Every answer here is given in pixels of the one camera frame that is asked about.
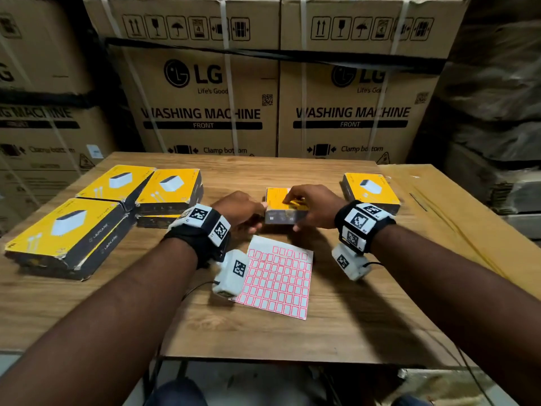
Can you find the person's right hand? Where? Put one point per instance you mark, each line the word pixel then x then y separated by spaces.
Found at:
pixel 321 207

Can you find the sheet of red-bordered labels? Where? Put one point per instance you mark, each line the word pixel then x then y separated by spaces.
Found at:
pixel 279 283

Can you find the person's left hand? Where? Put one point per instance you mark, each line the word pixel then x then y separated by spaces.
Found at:
pixel 238 211

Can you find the flat brown cardboard sheet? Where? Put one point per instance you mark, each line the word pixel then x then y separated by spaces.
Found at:
pixel 456 219

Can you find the black metal table frame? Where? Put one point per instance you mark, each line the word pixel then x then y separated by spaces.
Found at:
pixel 182 369

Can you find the black wristband with marker tags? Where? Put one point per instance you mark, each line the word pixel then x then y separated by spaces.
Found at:
pixel 194 241
pixel 363 226

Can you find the person's left leg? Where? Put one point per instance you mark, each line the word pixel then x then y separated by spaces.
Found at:
pixel 177 395

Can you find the group of yellow boxes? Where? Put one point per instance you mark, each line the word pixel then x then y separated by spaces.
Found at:
pixel 76 228

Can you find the person's left forearm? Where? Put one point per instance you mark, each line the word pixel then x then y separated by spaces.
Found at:
pixel 101 334

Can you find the person's right forearm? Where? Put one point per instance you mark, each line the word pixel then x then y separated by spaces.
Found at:
pixel 456 291

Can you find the person's right leg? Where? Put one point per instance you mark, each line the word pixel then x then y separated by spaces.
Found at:
pixel 410 401

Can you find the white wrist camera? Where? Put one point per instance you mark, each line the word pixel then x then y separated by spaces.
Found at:
pixel 230 274
pixel 351 264

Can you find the black stretch wrap band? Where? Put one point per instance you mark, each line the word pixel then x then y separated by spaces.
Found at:
pixel 338 59
pixel 42 99

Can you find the stack of large printed cartons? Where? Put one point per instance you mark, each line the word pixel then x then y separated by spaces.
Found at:
pixel 190 135

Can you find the person's leg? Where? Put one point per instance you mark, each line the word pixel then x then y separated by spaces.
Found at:
pixel 410 401
pixel 177 395

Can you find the plastic wrapped cardboard stack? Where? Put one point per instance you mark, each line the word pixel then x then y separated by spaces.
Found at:
pixel 494 101

